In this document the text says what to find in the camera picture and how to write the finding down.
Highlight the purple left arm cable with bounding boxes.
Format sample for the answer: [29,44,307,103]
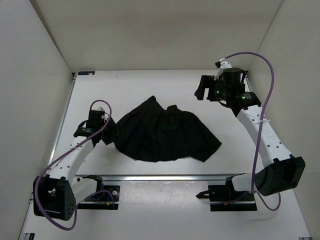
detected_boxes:
[35,99,113,231]

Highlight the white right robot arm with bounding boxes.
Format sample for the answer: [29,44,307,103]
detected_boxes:
[194,67,306,200]

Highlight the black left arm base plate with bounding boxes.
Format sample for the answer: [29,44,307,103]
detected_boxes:
[72,175,121,210]

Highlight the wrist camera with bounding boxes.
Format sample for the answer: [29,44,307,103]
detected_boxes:
[86,107,106,130]
[214,58,232,77]

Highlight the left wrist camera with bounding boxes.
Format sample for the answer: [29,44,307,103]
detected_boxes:
[86,107,106,130]

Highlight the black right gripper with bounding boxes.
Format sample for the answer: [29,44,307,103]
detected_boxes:
[195,75,230,102]

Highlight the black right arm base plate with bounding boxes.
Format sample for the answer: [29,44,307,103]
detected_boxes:
[196,177,258,212]

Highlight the black pleated skirt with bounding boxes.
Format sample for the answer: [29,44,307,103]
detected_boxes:
[114,96,222,163]

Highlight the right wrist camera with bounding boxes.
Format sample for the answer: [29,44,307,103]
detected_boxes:
[214,58,232,77]

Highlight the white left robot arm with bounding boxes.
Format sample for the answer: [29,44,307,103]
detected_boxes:
[33,117,119,224]

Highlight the blue label sticker left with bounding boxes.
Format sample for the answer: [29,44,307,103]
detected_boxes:
[77,71,95,76]

